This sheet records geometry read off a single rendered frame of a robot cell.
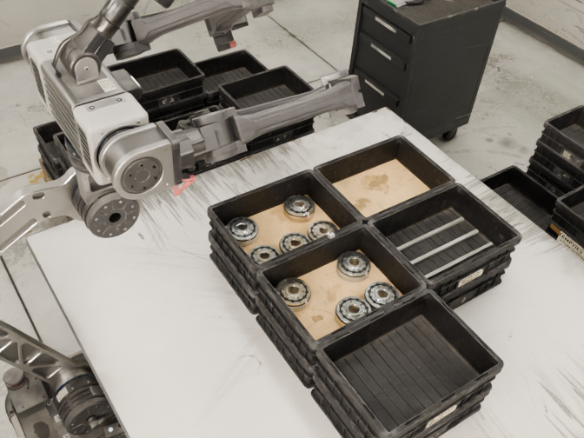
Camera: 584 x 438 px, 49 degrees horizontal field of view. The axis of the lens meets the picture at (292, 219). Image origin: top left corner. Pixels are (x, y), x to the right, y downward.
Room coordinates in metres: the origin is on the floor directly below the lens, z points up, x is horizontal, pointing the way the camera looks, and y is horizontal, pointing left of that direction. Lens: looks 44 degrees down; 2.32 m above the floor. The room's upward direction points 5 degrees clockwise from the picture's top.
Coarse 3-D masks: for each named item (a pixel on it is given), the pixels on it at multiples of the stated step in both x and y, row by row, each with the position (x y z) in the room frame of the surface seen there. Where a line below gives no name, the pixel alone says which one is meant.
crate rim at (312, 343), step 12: (360, 228) 1.42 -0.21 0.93; (324, 240) 1.36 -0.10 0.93; (300, 252) 1.30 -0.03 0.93; (276, 264) 1.24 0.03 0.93; (264, 276) 1.19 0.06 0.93; (264, 288) 1.17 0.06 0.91; (420, 288) 1.20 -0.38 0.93; (276, 300) 1.12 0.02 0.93; (396, 300) 1.15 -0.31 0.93; (288, 312) 1.07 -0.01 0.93; (372, 312) 1.10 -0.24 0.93; (348, 324) 1.05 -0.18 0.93; (312, 336) 1.00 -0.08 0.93; (324, 336) 1.01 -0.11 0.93; (312, 348) 0.98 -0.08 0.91
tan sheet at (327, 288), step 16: (320, 272) 1.32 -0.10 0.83; (336, 272) 1.32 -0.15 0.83; (320, 288) 1.25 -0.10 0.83; (336, 288) 1.26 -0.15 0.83; (352, 288) 1.27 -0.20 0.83; (320, 304) 1.19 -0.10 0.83; (336, 304) 1.20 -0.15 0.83; (304, 320) 1.13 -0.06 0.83; (320, 320) 1.13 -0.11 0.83; (320, 336) 1.08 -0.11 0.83
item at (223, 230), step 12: (288, 180) 1.62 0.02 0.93; (252, 192) 1.54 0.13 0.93; (216, 204) 1.47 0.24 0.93; (216, 216) 1.42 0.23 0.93; (348, 228) 1.42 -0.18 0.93; (228, 240) 1.33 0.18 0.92; (240, 252) 1.28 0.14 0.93; (288, 252) 1.29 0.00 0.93; (252, 264) 1.23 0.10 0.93; (264, 264) 1.24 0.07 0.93
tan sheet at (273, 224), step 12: (252, 216) 1.53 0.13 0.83; (264, 216) 1.54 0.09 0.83; (276, 216) 1.54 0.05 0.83; (324, 216) 1.56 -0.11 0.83; (264, 228) 1.48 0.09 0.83; (276, 228) 1.49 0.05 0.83; (288, 228) 1.49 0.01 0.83; (300, 228) 1.50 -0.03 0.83; (264, 240) 1.43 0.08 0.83; (276, 240) 1.44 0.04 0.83
